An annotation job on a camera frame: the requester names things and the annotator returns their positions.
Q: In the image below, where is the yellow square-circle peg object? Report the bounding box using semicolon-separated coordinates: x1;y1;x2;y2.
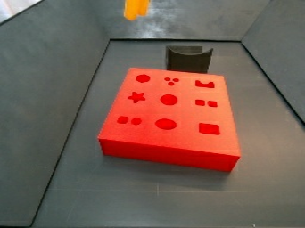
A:
124;0;149;20

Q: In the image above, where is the red fixture block with holes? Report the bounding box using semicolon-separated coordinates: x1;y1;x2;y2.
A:
97;68;240;172

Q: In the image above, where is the black curved regrasp stand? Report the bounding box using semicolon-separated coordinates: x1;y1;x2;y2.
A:
166;45;212;73

